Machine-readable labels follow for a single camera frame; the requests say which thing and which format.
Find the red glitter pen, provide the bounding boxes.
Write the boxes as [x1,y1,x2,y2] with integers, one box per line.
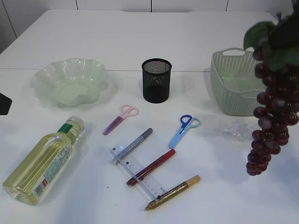
[126,149,176,187]

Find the yellow tea bottle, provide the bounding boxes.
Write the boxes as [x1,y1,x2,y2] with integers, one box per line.
[3,116,85,206]

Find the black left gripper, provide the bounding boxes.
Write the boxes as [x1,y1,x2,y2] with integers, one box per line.
[0,93,12,115]

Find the transparent plastic ruler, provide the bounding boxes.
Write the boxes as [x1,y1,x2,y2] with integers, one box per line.
[109,144,166,201]

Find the silver glitter pen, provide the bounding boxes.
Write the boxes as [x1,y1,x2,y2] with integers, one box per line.
[112,128,153,165]

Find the pink scissors with purple sheath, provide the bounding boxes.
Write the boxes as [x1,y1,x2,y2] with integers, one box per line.
[102,105,139,136]

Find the purple grape bunch with leaves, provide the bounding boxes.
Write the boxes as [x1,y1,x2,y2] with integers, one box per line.
[243,10,299,176]

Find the gold glitter pen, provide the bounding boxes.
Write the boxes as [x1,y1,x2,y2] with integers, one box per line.
[144,175,201,211]

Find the clear plastic sheet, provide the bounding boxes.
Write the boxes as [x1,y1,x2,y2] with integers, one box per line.
[216,120,254,141]

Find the blue scissors with sheath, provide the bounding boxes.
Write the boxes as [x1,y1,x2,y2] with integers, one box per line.
[168,114,201,149]

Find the green woven plastic basket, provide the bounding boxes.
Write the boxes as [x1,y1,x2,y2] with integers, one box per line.
[210,48,265,116]

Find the green wavy glass plate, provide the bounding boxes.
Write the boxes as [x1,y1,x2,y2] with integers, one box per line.
[30,58,108,108]

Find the black mesh pen holder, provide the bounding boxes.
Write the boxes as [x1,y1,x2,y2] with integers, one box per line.
[142,58,172,104]

